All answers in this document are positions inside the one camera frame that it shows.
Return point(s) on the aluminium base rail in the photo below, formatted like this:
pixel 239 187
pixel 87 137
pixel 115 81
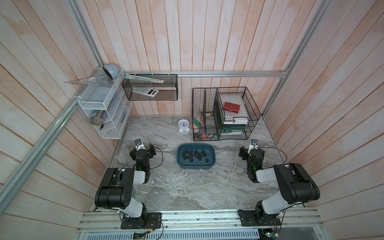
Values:
pixel 110 221

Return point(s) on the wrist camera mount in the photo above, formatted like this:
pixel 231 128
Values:
pixel 253 145
pixel 139 145

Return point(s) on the black wire wall basket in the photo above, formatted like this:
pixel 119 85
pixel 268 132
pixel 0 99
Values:
pixel 168 91

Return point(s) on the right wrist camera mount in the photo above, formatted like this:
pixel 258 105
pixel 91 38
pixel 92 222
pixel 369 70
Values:
pixel 253 145

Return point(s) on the black wire desk organizer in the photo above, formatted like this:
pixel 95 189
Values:
pixel 208 113

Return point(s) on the small white alarm clock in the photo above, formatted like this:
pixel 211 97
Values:
pixel 184 126

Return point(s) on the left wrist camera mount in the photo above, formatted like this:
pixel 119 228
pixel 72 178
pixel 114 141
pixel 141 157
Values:
pixel 139 145

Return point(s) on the white tray in organizer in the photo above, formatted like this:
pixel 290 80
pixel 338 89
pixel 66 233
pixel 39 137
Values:
pixel 237 121

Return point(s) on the white wire wall shelf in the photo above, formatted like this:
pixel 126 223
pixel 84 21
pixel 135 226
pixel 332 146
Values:
pixel 106 105

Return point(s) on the white calculator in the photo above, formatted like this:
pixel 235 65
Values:
pixel 149 92

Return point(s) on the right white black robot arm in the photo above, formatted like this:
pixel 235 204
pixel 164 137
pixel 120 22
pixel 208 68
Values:
pixel 295 187

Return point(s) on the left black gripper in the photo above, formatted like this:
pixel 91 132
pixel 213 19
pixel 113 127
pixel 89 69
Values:
pixel 150 152

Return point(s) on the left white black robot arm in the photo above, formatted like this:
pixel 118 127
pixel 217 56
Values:
pixel 116 190

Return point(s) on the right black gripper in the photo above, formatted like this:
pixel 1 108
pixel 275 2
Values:
pixel 244 151

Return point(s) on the red wallet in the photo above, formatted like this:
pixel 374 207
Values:
pixel 232 108

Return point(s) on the clear plastic ruler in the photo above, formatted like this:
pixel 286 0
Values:
pixel 141 78

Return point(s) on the dark teal storage box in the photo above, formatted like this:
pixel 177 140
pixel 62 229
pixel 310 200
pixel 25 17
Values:
pixel 204 156

